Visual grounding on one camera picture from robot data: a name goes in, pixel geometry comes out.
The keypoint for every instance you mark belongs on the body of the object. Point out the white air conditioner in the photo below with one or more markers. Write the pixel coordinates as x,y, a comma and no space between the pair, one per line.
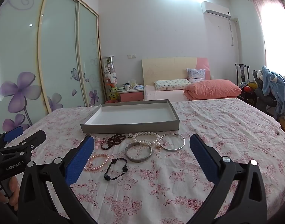
214,8

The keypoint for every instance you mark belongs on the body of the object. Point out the pink nightstand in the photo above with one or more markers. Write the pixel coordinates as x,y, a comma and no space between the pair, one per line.
130,96

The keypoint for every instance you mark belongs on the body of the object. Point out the pink curtain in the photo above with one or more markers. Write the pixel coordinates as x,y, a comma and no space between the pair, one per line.
266,7

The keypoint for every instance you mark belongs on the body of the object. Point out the pale blue patterned pillow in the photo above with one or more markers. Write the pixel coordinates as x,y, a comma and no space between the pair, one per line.
196,74

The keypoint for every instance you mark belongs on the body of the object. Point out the dark wooden chair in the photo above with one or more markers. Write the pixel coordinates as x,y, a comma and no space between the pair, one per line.
240,74

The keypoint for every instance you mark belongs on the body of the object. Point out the floral print pillow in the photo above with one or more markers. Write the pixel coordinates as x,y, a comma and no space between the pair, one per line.
172,84

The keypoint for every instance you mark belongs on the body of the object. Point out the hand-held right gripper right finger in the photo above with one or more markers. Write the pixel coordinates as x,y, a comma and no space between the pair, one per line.
203,158

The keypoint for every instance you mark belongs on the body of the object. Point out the salmon pink pillow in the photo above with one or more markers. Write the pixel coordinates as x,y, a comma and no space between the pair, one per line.
212,88

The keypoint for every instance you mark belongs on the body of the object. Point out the white wall switch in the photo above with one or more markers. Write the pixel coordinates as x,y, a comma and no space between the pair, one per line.
131,56

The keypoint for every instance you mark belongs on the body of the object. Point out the pink sheeted bed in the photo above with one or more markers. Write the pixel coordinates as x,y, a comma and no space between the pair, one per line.
161,95

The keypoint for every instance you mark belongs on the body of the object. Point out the light blue clothing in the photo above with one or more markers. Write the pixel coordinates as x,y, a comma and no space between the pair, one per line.
270,79

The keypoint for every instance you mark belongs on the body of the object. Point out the grey cardboard tray box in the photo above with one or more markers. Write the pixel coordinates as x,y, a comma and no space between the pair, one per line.
133,114

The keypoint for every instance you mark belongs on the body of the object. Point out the white mug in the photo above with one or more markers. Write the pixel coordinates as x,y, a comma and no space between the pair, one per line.
127,87

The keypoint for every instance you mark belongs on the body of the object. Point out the thin silver bangle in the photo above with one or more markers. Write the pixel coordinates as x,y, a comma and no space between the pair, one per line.
172,149

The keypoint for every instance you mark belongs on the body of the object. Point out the floral sliding door wardrobe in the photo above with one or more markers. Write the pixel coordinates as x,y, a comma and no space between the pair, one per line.
58,51

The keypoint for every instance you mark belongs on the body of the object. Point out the pink floral bedsheet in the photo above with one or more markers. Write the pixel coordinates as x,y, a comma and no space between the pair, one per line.
179,191

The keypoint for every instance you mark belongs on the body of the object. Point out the colourful plush toys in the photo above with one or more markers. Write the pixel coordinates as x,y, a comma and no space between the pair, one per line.
249,86

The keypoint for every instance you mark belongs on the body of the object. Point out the clear tube of plush toys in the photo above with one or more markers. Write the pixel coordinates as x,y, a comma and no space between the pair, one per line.
111,74

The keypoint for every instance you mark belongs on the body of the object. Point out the person's left hand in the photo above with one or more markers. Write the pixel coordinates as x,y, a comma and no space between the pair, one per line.
13,191

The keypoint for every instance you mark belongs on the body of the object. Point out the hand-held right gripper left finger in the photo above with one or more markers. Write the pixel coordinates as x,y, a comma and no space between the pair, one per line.
79,161

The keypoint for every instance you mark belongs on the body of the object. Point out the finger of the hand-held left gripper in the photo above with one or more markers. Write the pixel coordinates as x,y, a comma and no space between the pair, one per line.
32,138
15,132

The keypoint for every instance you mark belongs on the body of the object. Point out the beige and pink headboard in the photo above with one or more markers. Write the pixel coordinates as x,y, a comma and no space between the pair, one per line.
168,70

